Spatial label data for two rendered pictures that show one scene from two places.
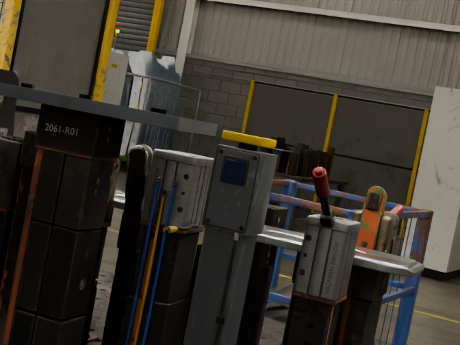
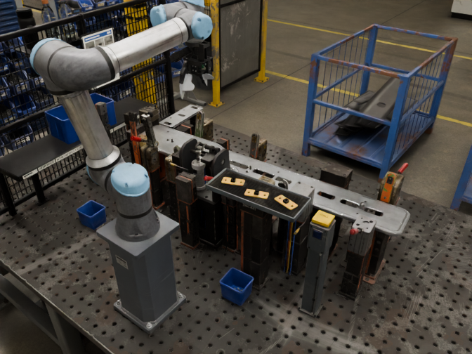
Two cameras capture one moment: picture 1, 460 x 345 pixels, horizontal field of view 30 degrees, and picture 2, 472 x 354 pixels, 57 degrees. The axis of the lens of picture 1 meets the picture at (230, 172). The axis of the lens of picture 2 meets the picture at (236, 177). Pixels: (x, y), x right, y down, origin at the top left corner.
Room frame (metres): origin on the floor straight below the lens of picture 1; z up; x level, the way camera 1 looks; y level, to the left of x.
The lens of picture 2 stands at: (-0.02, 0.01, 2.10)
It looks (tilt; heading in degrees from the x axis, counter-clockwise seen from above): 34 degrees down; 13
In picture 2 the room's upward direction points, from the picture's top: straight up
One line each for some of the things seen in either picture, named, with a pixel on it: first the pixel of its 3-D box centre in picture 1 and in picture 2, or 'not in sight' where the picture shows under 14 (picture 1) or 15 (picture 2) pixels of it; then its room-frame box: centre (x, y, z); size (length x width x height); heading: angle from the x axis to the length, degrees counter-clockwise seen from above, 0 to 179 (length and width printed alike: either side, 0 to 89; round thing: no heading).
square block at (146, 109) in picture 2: not in sight; (152, 138); (2.03, 0.98, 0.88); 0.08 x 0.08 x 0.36; 70
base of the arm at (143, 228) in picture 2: not in sight; (136, 215); (1.05, 0.61, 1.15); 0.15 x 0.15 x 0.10
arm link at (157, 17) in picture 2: not in sight; (171, 17); (1.36, 0.54, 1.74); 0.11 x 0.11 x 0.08; 56
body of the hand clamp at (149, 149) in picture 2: not in sight; (152, 177); (1.66, 0.82, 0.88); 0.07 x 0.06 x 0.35; 160
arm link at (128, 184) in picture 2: not in sight; (130, 187); (1.05, 0.61, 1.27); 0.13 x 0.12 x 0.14; 56
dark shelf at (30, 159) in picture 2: not in sight; (83, 133); (1.77, 1.24, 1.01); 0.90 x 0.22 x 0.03; 160
